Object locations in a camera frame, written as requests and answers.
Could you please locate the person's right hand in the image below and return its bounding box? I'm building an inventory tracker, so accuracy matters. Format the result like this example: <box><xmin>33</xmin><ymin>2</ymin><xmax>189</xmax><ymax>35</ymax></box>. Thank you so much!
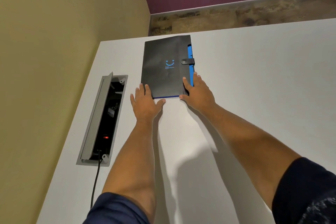
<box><xmin>179</xmin><ymin>72</ymin><xmax>217</xmax><ymax>113</ymax></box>

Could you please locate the person's left hand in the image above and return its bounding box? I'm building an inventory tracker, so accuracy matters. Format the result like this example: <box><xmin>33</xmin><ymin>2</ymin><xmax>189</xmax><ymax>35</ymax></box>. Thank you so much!
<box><xmin>130</xmin><ymin>83</ymin><xmax>166</xmax><ymax>124</ymax></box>

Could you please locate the black folder with blue print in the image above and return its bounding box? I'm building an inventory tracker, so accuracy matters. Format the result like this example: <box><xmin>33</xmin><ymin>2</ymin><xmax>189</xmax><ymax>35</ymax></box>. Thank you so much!
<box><xmin>141</xmin><ymin>35</ymin><xmax>195</xmax><ymax>99</ymax></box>

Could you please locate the person's right forearm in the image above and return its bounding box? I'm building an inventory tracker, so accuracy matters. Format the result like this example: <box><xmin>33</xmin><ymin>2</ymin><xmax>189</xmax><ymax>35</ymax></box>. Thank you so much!
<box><xmin>207</xmin><ymin>104</ymin><xmax>301</xmax><ymax>210</ymax></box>

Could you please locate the person's left forearm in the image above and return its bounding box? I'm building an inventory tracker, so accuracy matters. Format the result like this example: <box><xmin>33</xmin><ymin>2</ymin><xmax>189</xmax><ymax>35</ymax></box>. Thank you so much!
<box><xmin>102</xmin><ymin>120</ymin><xmax>159</xmax><ymax>218</ymax></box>

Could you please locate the black power strip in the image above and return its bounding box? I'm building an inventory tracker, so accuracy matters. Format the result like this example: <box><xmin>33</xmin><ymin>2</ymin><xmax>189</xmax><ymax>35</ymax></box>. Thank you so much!
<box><xmin>90</xmin><ymin>81</ymin><xmax>122</xmax><ymax>159</ymax></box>

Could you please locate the grey skirting board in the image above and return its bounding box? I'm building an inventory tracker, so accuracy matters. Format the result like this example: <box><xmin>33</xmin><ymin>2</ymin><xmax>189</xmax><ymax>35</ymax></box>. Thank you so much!
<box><xmin>148</xmin><ymin>0</ymin><xmax>336</xmax><ymax>36</ymax></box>

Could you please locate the dark blue left sleeve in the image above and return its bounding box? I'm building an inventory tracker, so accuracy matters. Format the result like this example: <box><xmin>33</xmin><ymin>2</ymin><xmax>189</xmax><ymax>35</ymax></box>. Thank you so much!
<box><xmin>82</xmin><ymin>192</ymin><xmax>151</xmax><ymax>224</ymax></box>

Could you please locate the dark blue sleeve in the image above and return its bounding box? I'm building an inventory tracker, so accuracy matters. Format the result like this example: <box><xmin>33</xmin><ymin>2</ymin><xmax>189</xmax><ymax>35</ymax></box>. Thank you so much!
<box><xmin>82</xmin><ymin>192</ymin><xmax>151</xmax><ymax>224</ymax></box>
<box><xmin>271</xmin><ymin>157</ymin><xmax>336</xmax><ymax>224</ymax></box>

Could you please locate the dark blue right sleeve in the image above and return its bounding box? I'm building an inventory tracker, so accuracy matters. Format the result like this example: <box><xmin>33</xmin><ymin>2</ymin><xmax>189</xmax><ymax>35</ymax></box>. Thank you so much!
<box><xmin>271</xmin><ymin>157</ymin><xmax>336</xmax><ymax>224</ymax></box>

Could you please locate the grey desk cable box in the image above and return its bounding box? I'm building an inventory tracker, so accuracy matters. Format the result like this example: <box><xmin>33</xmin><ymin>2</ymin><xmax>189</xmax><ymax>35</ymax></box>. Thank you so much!
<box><xmin>76</xmin><ymin>72</ymin><xmax>128</xmax><ymax>167</ymax></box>

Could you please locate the grey cable box lid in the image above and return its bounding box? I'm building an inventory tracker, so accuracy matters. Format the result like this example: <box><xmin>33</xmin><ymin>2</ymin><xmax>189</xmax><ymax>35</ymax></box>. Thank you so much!
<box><xmin>80</xmin><ymin>72</ymin><xmax>113</xmax><ymax>161</ymax></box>

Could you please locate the black cable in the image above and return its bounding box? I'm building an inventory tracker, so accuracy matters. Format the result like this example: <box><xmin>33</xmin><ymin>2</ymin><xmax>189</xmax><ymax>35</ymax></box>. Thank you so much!
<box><xmin>90</xmin><ymin>150</ymin><xmax>103</xmax><ymax>209</ymax></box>

